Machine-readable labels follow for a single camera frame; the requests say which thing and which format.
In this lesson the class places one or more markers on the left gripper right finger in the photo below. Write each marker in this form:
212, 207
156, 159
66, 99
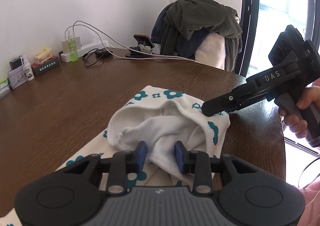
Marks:
186, 160

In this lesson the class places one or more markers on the yellow snack box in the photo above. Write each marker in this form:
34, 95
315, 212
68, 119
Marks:
43, 56

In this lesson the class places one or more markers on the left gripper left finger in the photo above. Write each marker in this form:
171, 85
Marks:
134, 160

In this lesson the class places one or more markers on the black box with white text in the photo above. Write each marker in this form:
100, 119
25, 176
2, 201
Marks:
50, 64

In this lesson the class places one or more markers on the dark clothes on chair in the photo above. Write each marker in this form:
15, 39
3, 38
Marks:
187, 23

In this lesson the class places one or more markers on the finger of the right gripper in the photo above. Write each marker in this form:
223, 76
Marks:
239, 98

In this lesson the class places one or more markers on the phone on black stand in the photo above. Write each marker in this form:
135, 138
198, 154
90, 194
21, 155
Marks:
143, 49

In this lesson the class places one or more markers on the patterned storage box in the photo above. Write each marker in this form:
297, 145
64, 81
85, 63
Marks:
16, 76

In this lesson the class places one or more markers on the white spray bottle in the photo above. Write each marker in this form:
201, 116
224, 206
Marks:
27, 68

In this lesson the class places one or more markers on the cream teal floral garment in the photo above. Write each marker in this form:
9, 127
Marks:
160, 193

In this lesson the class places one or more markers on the green white small box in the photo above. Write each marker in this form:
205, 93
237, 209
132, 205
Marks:
4, 87

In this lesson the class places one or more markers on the green spray bottle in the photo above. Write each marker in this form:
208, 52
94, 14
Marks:
72, 48

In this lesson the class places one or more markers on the white power strip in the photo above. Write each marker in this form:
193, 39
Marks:
64, 55

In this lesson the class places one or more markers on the person's right hand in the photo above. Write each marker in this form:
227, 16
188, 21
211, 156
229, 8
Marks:
300, 109

